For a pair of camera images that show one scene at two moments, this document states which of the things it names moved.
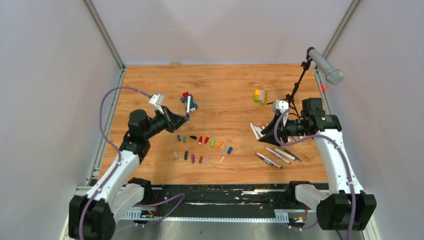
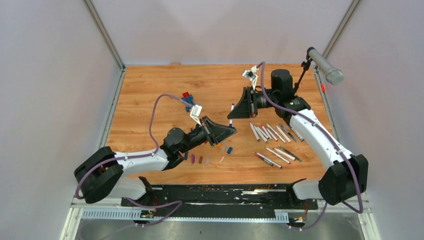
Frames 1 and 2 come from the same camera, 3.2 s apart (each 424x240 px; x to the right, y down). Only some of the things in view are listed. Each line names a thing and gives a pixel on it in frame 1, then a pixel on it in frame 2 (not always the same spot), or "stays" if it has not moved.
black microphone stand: x=305 y=65 stays
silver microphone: x=333 y=76 stays
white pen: x=285 y=154 stays
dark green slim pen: x=291 y=154 stays
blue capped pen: x=188 y=106 → x=230 y=125
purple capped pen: x=278 y=155 stays
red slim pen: x=265 y=159 stays
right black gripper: x=269 y=137 → x=245 y=108
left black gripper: x=173 y=121 → x=214 y=133
